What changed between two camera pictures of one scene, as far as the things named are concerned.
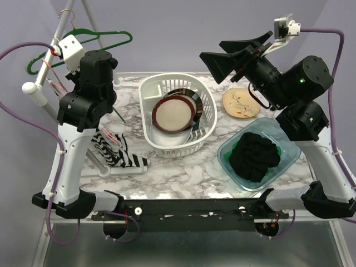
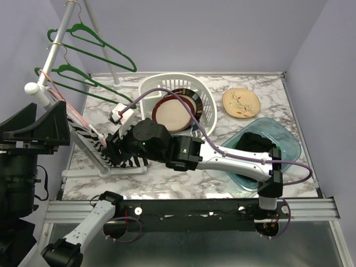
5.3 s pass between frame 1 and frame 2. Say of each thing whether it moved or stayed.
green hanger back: moved
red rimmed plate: stayed
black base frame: stayed
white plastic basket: stayed
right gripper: moved
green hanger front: moved
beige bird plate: stayed
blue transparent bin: stayed
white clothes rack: stayed
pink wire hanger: moved
